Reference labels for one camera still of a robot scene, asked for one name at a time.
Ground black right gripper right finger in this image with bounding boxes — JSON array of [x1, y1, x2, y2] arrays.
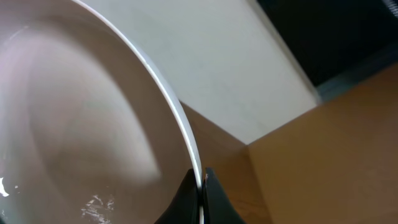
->
[[203, 167, 246, 224]]

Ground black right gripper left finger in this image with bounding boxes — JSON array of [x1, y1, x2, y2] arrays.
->
[[155, 169, 200, 224]]

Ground white plate with green stain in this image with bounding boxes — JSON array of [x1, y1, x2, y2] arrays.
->
[[1, 1, 202, 223]]

